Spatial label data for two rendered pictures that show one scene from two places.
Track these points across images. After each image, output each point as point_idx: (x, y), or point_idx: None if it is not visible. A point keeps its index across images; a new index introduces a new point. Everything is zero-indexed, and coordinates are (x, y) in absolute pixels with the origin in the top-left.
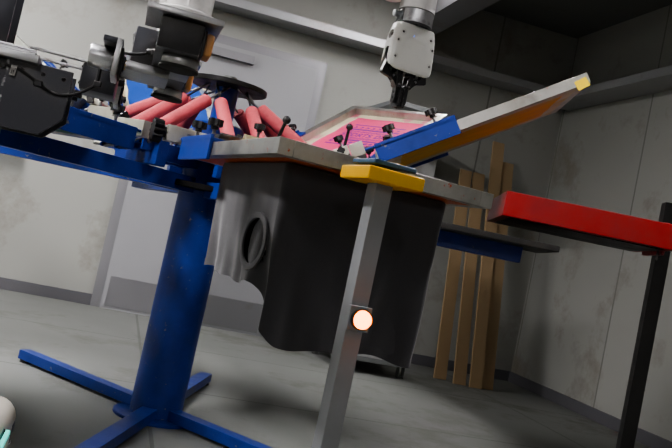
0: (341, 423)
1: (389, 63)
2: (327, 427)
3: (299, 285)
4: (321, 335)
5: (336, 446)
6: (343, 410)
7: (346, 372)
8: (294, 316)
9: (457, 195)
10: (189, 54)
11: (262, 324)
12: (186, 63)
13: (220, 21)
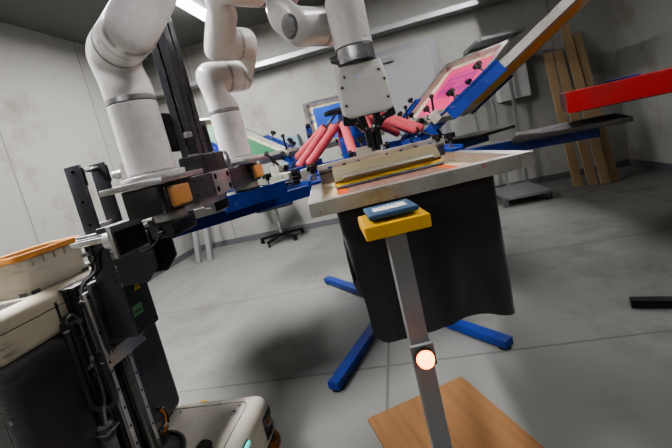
0: (448, 439)
1: (345, 116)
2: (436, 447)
3: (390, 291)
4: (425, 319)
5: None
6: (445, 429)
7: (433, 399)
8: (397, 314)
9: (494, 170)
10: (157, 215)
11: (374, 330)
12: (165, 219)
13: (157, 178)
